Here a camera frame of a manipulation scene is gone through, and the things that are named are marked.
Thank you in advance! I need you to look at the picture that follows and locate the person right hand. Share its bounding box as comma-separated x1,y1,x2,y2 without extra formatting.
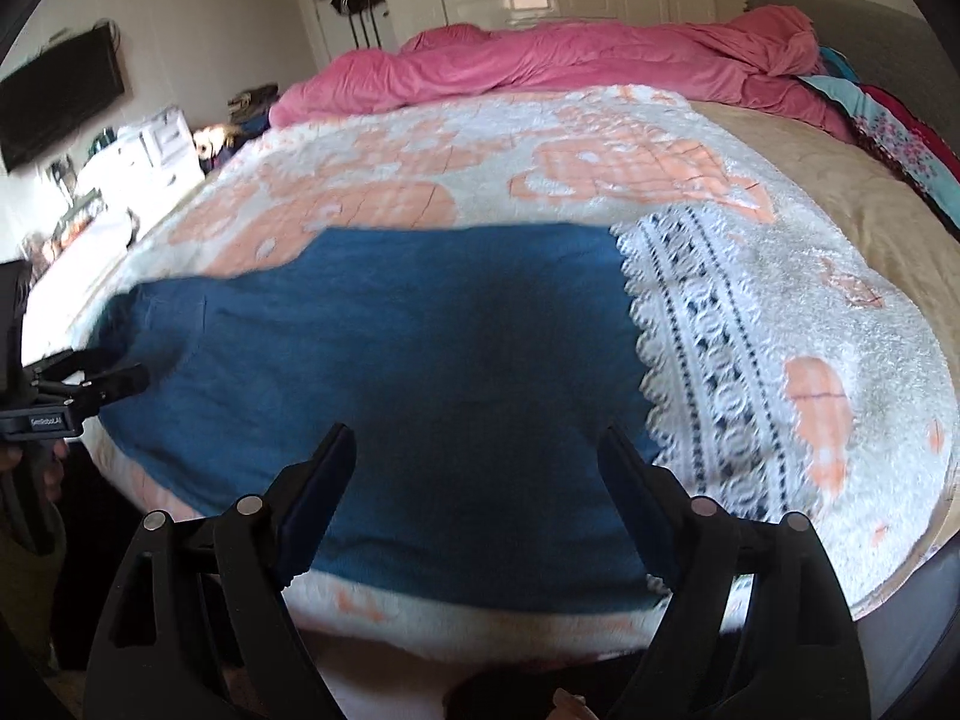
548,689,599,720

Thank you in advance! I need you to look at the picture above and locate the beige bed sheet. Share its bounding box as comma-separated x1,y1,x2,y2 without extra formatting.
693,103,958,341

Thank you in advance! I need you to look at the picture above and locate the grey upholstered headboard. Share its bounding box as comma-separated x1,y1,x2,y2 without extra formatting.
745,0,960,153

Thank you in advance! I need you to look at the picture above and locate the white orange fleece blanket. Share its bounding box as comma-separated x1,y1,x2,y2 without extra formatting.
71,86,958,661

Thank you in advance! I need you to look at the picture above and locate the person left hand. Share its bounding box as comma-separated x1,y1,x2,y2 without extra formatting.
0,439,68,502

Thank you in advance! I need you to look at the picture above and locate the white dresser with clutter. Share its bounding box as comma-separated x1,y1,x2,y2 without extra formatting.
2,106,205,257

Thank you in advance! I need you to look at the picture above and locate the blue denim pants lace trim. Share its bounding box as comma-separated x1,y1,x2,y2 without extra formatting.
89,202,827,613

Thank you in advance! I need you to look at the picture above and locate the black wall television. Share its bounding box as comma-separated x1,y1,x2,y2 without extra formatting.
0,23,125,172

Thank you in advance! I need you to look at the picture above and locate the pink quilt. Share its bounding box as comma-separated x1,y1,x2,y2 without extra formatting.
268,7,853,143

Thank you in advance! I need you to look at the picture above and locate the pile of dark clothes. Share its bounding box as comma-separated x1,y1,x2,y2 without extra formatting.
192,85,280,174

